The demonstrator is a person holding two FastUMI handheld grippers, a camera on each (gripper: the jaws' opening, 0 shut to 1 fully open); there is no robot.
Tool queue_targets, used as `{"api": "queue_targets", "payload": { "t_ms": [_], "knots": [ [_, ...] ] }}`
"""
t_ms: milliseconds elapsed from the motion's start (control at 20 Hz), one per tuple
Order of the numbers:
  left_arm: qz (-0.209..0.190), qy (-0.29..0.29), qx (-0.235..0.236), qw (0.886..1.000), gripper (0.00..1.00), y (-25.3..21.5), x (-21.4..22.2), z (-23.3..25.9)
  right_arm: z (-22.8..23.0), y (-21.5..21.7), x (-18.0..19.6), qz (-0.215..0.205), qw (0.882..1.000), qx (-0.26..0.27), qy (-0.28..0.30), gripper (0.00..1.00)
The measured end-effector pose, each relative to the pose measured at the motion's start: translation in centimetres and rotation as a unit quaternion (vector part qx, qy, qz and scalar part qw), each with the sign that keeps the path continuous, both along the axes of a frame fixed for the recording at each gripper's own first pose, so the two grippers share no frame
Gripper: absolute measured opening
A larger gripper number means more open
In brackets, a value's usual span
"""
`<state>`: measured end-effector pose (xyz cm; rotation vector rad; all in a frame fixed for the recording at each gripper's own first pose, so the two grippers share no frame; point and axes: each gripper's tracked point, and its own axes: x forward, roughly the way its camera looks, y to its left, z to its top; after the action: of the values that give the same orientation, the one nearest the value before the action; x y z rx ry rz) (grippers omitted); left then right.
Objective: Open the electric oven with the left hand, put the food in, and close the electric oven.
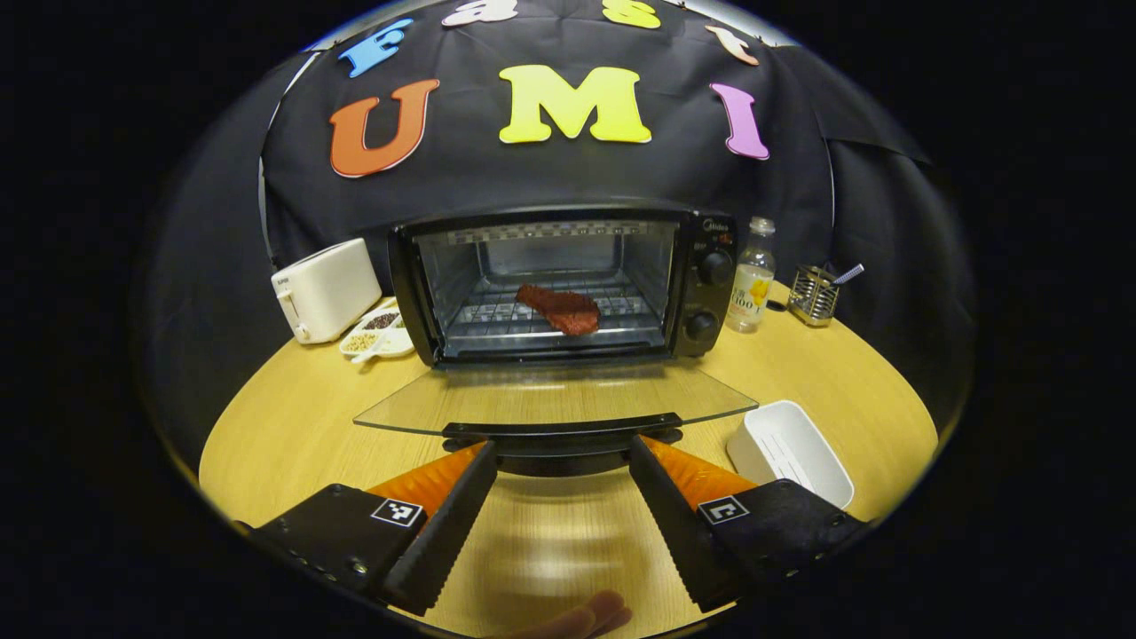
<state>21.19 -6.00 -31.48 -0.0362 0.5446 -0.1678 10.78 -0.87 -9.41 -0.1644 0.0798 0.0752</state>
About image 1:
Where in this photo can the white divided seasoning dish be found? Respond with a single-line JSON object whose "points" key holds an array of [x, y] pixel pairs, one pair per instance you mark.
{"points": [[377, 335]]}

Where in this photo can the clear glass bottle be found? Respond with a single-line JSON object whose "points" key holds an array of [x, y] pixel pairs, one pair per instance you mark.
{"points": [[751, 288]]}

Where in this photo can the black electric oven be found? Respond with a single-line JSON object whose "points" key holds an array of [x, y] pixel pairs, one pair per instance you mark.
{"points": [[706, 302]]}

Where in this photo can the white plastic tray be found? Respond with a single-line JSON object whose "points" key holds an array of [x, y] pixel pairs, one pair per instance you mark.
{"points": [[790, 448]]}

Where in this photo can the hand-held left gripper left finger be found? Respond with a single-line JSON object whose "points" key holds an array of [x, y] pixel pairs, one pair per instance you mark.
{"points": [[444, 532]]}

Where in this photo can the white toaster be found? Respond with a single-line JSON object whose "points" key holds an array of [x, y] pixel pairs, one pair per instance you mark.
{"points": [[328, 288]]}

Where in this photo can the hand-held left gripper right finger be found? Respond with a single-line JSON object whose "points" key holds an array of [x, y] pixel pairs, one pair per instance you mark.
{"points": [[679, 532]]}

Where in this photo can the red raw meat slice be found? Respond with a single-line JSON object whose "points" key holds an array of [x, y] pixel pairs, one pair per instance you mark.
{"points": [[564, 309]]}

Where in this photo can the black backdrop cloth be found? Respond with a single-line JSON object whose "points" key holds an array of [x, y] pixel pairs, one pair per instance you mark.
{"points": [[550, 177]]}

